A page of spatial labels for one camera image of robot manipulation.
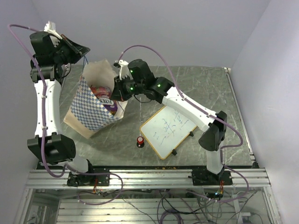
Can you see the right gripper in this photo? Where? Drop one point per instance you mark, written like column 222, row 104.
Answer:
column 118, row 93

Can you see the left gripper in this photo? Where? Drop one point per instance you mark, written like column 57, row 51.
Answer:
column 77, row 49

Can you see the purple Fox's candy bag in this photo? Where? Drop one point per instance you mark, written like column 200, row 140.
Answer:
column 109, row 104

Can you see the blue checkered paper bag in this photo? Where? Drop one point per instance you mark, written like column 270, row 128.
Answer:
column 86, row 114

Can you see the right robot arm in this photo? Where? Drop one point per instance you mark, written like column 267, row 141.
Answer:
column 136, row 78

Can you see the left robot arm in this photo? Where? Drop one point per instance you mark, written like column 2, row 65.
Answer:
column 49, row 145

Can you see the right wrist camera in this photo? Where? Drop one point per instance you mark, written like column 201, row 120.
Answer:
column 123, row 69

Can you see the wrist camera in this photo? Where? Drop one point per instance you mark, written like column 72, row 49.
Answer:
column 123, row 69
column 50, row 27

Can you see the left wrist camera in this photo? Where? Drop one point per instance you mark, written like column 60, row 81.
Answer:
column 50, row 27

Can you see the small whiteboard yellow frame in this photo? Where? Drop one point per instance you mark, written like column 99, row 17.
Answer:
column 166, row 130

